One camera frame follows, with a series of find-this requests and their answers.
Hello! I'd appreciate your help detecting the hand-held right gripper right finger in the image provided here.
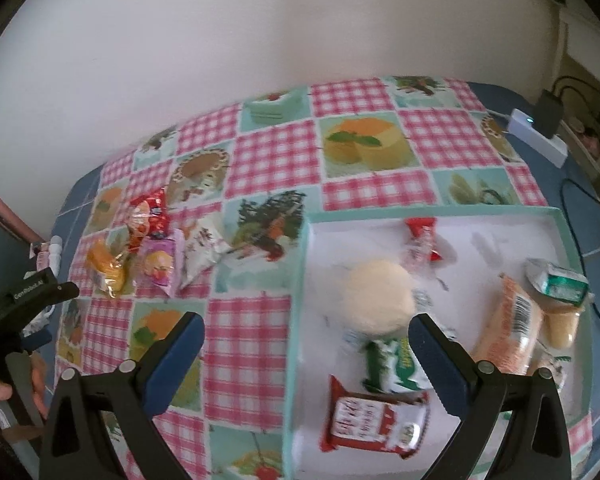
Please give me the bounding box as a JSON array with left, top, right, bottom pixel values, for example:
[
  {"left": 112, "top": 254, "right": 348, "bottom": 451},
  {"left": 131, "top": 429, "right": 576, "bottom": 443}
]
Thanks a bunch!
[{"left": 408, "top": 312, "right": 574, "bottom": 480}]

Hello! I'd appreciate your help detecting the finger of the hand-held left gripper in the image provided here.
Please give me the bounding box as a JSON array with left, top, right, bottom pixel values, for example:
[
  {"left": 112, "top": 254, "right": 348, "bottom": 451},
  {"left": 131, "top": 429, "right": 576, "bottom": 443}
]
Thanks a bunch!
[
  {"left": 0, "top": 267, "right": 81, "bottom": 319},
  {"left": 22, "top": 329, "right": 52, "bottom": 350}
]

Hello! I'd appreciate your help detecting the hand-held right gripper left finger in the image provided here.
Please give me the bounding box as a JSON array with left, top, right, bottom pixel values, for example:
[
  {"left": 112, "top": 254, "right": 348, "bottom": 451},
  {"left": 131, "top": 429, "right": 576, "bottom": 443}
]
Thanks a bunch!
[{"left": 39, "top": 311, "right": 206, "bottom": 480}]

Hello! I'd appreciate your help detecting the green and white biscuit packet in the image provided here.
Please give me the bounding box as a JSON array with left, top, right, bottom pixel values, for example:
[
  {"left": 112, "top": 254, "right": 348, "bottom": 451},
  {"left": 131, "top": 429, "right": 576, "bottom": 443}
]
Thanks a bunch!
[{"left": 362, "top": 337, "right": 431, "bottom": 393}]

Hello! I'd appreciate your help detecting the orange cake packet with barcode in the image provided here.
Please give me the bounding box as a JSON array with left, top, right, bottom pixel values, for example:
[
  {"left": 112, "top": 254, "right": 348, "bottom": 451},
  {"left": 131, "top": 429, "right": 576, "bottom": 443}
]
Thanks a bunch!
[{"left": 472, "top": 274, "right": 543, "bottom": 376}]

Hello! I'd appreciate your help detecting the brown and white biscuit packet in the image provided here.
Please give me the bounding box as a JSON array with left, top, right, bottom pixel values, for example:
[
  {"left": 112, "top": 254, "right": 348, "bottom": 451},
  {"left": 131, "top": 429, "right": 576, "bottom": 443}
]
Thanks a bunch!
[{"left": 319, "top": 375, "right": 431, "bottom": 458}]

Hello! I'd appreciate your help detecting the teal tray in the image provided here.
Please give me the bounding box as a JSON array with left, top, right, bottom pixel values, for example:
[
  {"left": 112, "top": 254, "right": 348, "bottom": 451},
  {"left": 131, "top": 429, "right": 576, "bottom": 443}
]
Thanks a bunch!
[{"left": 282, "top": 206, "right": 597, "bottom": 480}]

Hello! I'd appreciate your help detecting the small red candy packet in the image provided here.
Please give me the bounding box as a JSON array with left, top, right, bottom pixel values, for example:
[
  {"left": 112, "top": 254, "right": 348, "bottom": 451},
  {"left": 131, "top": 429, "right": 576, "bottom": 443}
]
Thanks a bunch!
[{"left": 404, "top": 217, "right": 443, "bottom": 263}]

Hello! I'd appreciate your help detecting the clear packet with green label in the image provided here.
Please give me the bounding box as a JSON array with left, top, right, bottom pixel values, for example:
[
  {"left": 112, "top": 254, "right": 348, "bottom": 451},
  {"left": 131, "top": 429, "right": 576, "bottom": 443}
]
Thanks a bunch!
[{"left": 525, "top": 258, "right": 595, "bottom": 351}]

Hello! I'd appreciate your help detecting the person's left hand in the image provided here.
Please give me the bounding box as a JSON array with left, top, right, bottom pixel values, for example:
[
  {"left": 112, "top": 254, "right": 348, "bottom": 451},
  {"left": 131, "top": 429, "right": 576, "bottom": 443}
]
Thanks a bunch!
[{"left": 0, "top": 352, "right": 49, "bottom": 418}]

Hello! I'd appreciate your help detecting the crumpled printed wrapper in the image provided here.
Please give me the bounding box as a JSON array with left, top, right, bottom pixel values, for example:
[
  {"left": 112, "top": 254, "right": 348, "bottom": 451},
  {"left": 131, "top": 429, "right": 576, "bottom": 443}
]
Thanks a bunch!
[{"left": 22, "top": 305, "right": 56, "bottom": 336}]

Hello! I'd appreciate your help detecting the small yellow cake packet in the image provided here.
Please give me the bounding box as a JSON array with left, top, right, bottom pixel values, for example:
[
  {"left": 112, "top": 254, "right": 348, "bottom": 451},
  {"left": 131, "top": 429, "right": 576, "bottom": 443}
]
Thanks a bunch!
[{"left": 86, "top": 237, "right": 131, "bottom": 298}]

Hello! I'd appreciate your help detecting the reddish wooden bar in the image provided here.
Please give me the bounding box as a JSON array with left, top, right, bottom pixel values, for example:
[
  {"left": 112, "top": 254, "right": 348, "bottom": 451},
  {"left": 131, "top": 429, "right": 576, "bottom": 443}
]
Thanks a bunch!
[{"left": 0, "top": 187, "right": 46, "bottom": 246}]

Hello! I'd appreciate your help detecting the round pale bread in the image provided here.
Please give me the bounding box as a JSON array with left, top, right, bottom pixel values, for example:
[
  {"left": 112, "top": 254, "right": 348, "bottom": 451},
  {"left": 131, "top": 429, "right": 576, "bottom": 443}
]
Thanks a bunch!
[{"left": 337, "top": 259, "right": 416, "bottom": 336}]

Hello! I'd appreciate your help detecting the pink swiss roll packet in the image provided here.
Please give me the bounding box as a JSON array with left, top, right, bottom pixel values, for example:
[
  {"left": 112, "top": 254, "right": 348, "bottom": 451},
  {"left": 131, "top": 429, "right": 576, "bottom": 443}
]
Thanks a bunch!
[{"left": 135, "top": 230, "right": 186, "bottom": 300}]

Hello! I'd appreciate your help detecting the white packet with brown print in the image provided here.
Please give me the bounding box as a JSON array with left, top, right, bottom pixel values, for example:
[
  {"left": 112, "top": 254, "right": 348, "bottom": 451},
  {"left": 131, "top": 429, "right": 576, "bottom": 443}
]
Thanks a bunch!
[{"left": 179, "top": 212, "right": 233, "bottom": 291}]

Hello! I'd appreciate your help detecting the red snack packet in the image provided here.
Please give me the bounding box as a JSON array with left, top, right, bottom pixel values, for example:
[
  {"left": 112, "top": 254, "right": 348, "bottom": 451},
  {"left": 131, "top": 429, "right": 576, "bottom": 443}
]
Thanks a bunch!
[{"left": 127, "top": 187, "right": 173, "bottom": 253}]

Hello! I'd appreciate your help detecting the checked picture tablecloth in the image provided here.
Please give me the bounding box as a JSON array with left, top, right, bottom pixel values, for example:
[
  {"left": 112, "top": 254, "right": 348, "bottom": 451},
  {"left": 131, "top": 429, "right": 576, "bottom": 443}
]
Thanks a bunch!
[{"left": 55, "top": 76, "right": 596, "bottom": 480}]

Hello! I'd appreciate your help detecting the white power box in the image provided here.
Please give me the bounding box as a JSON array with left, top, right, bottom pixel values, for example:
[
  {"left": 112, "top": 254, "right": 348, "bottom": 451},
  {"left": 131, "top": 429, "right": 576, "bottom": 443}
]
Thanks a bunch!
[{"left": 507, "top": 108, "right": 568, "bottom": 168}]

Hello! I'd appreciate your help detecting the black power adapter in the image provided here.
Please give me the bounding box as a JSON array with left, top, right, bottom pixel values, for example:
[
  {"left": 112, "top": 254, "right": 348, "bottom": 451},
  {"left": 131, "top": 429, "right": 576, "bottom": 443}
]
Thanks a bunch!
[{"left": 535, "top": 89, "right": 566, "bottom": 140}]

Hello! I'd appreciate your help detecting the white shelf unit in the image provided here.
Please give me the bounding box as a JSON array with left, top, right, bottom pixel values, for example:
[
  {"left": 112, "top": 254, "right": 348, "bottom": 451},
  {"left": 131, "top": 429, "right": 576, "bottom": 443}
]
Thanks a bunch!
[{"left": 545, "top": 0, "right": 600, "bottom": 181}]

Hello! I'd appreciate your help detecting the black cable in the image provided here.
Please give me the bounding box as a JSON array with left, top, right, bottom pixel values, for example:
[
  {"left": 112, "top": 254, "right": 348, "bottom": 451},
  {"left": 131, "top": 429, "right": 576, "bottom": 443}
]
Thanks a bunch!
[{"left": 559, "top": 177, "right": 600, "bottom": 346}]

